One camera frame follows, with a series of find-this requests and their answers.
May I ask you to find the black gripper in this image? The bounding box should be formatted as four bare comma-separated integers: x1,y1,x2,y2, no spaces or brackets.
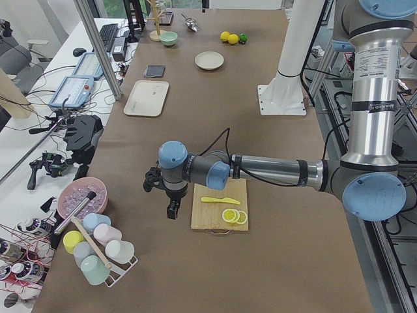
165,186,188,219

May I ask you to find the cream round plate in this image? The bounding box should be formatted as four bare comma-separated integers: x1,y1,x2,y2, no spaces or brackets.
194,51,224,70

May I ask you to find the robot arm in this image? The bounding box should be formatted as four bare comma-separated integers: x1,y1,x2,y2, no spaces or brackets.
143,1,416,221

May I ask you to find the cream rabbit tray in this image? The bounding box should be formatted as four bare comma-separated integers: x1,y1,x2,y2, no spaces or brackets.
124,80,169,117

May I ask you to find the bamboo cutting board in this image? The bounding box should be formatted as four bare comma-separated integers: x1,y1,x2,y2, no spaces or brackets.
191,179,249,233

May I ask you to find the yellow plastic knife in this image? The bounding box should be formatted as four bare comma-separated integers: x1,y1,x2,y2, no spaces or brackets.
201,196,241,205

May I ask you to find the front lemon slice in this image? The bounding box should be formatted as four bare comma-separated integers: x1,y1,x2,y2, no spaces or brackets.
222,208,240,224

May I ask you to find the lemon slice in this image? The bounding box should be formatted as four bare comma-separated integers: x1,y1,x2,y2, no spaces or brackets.
236,211,248,225
222,208,240,224

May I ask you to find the white cup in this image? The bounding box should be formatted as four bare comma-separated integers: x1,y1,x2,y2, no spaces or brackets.
105,240,134,264

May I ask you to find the back lemon slice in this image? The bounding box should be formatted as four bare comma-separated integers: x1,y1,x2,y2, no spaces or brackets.
236,211,248,225

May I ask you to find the pink cup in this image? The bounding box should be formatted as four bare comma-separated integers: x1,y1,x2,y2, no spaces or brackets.
93,223,122,246

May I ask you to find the metal rod black tip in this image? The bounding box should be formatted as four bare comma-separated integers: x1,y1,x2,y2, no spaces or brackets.
53,191,96,235

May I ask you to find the blue cup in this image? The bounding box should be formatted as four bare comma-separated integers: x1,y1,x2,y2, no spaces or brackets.
83,213,111,234

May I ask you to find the mint green cup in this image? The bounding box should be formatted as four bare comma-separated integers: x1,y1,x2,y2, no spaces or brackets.
80,255,110,286

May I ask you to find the grey cup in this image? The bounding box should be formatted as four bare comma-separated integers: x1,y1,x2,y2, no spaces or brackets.
73,241,95,268

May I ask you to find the pink bowl of ice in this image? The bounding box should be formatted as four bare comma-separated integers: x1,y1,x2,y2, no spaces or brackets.
57,177,108,220

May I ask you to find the yellow cup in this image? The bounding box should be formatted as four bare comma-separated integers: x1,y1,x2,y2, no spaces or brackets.
63,230,85,254

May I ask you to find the grey folded cloth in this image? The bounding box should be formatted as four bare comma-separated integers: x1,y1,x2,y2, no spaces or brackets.
143,65,165,78

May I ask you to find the near blue teach pendant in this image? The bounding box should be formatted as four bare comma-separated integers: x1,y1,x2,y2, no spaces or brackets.
48,76,94,109

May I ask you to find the blue teach pendant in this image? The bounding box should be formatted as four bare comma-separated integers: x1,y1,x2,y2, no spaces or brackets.
48,76,94,109
72,52,103,80

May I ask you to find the far blue teach pendant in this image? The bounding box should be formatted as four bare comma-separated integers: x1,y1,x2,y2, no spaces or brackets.
72,52,103,80

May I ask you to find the mint green bowl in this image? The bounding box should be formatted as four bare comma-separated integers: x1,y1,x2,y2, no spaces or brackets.
160,31,178,47

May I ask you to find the wooden mug tree stand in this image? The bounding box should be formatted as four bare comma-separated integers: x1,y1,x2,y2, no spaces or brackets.
147,0,166,42

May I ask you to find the right yellow lemon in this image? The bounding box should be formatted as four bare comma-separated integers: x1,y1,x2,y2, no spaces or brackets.
227,33,240,45

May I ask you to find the yellow lemon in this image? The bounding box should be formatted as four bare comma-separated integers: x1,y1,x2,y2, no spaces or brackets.
220,31,231,42
227,33,240,45

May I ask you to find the left yellow lemon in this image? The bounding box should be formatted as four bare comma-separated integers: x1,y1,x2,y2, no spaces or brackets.
220,31,231,42

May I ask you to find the black computer mouse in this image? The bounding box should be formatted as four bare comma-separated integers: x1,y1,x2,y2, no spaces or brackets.
72,48,87,57

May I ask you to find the metal scoop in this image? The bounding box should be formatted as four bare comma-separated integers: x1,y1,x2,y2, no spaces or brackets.
181,13,199,33

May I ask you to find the black keyboard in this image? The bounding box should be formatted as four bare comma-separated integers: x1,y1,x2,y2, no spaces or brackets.
99,23,119,52

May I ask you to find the grey office chair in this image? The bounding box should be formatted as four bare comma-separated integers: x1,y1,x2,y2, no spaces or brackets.
1,19,52,95

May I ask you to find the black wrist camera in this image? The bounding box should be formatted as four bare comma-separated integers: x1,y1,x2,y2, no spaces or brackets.
143,167,165,192

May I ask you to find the white wire cup rack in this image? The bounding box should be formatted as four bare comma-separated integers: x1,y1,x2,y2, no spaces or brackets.
104,256,139,288

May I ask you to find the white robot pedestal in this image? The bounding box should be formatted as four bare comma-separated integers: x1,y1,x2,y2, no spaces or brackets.
258,0,326,115

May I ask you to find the aluminium frame post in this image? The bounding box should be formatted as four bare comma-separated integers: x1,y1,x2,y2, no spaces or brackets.
74,0,122,100

